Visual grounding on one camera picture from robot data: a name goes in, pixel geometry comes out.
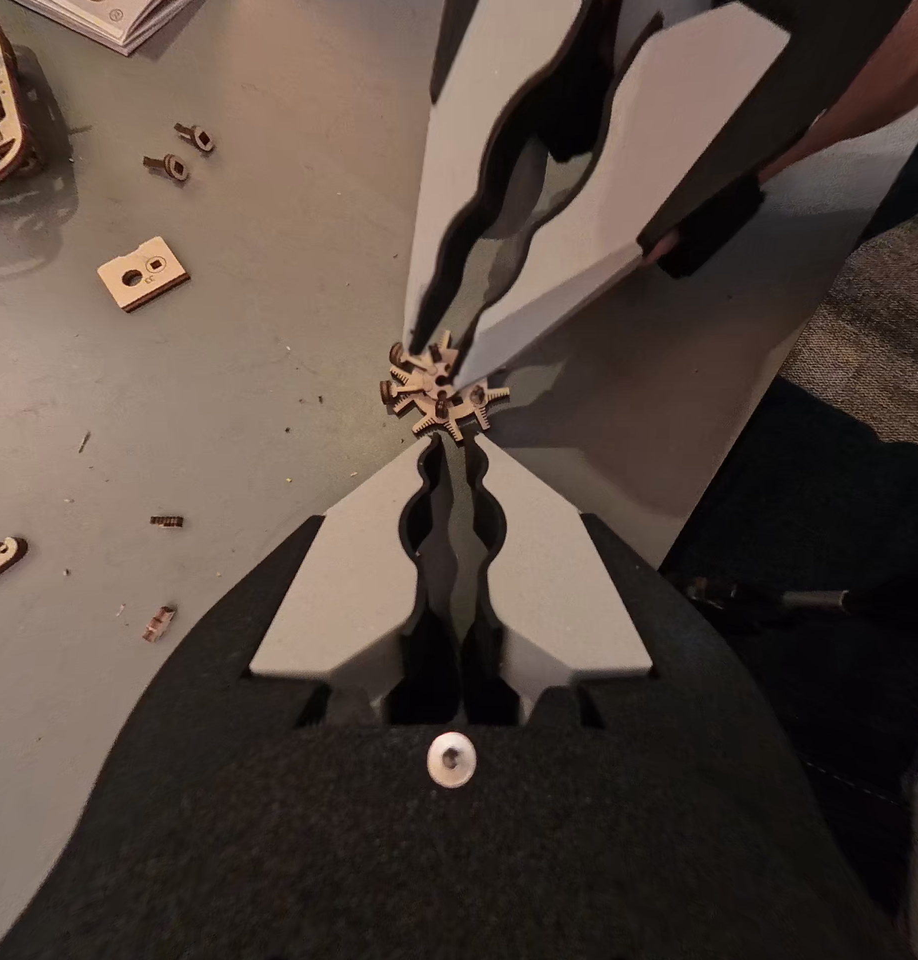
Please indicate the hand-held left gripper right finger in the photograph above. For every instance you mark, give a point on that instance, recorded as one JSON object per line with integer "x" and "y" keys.
{"x": 571, "y": 592}

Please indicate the small ribbed wooden piece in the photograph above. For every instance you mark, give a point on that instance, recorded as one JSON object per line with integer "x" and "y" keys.
{"x": 166, "y": 520}
{"x": 159, "y": 624}

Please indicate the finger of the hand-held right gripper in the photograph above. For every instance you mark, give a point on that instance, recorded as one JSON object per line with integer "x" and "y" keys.
{"x": 668, "y": 135}
{"x": 459, "y": 112}

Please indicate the grey desk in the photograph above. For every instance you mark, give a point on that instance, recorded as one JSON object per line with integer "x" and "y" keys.
{"x": 241, "y": 412}

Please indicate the person's right hand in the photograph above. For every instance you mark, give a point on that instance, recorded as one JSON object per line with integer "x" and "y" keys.
{"x": 662, "y": 247}

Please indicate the square wooden plate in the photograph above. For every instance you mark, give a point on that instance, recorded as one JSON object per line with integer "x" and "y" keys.
{"x": 166, "y": 283}

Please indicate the dark blue jeans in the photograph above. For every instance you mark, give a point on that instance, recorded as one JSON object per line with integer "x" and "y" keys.
{"x": 803, "y": 487}

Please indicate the wooden square-hole peg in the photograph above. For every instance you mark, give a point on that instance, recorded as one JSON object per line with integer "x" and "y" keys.
{"x": 153, "y": 161}
{"x": 183, "y": 129}

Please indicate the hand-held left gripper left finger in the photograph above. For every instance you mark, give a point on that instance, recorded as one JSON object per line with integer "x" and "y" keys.
{"x": 339, "y": 592}

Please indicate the small wooden pin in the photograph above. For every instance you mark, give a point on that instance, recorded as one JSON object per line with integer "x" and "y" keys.
{"x": 389, "y": 390}

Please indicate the wooden spiked gear disc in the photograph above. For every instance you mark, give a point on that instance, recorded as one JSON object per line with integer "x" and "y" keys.
{"x": 421, "y": 397}

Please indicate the instruction booklet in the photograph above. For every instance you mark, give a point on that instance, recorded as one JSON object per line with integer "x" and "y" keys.
{"x": 114, "y": 22}

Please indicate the wooden model vehicle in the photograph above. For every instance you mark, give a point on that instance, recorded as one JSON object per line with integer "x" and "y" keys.
{"x": 1, "y": 150}

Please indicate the pointed wooden stick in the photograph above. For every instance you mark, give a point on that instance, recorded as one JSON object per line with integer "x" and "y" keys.
{"x": 1, "y": 559}

